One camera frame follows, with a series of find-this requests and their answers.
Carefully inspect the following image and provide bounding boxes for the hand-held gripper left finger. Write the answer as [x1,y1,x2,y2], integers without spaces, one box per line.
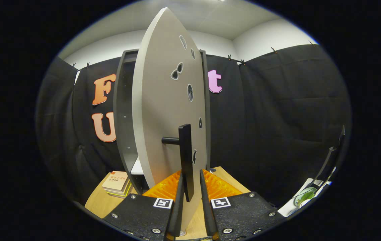
[103,170,184,241]

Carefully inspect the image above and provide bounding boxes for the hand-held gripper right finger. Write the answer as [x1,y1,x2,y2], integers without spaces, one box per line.
[200,169,285,241]

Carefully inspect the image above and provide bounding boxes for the black door handle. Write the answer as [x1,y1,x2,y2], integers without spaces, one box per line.
[161,124,195,202]

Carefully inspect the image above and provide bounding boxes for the dark grey shoe cabinet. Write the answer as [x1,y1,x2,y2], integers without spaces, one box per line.
[113,49,211,195]

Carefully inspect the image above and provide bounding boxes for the white cabinet shelf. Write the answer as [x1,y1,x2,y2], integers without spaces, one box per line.
[131,157,144,175]

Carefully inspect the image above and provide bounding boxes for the yellow edged book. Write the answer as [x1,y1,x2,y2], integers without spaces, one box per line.
[105,182,132,198]

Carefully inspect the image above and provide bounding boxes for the white sheet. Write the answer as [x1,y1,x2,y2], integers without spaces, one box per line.
[278,166,336,217]

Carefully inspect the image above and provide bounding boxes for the beige cover book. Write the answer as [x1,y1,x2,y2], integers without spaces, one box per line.
[102,171,131,191]

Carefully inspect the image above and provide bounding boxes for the green round object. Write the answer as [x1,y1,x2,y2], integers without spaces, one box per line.
[294,187,317,206]

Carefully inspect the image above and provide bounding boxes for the black backdrop cloth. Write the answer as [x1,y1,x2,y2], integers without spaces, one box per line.
[36,44,352,208]

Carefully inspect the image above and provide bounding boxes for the thin black stand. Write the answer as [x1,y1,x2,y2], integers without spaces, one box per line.
[311,126,346,193]

